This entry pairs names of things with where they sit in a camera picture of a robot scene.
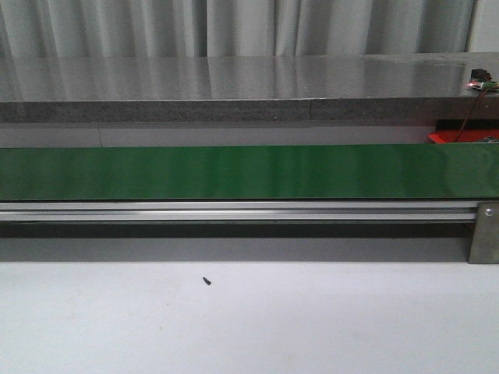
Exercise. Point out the aluminium conveyor frame rail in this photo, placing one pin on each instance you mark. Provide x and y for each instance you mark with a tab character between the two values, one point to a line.
293	210

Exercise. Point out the small green circuit board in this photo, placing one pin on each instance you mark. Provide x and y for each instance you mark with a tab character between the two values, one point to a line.
481	79

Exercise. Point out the green conveyor belt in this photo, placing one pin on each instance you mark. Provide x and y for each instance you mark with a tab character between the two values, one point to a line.
377	171

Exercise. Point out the red plastic bin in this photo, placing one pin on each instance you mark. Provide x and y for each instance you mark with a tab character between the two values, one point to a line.
475	131

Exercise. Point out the grey pleated curtain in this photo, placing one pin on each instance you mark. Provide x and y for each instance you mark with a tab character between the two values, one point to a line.
232	28

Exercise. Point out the metal conveyor support bracket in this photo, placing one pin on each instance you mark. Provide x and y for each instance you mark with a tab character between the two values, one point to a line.
484	247

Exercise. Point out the grey stone shelf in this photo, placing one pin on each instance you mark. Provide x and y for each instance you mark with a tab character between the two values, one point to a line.
245	89

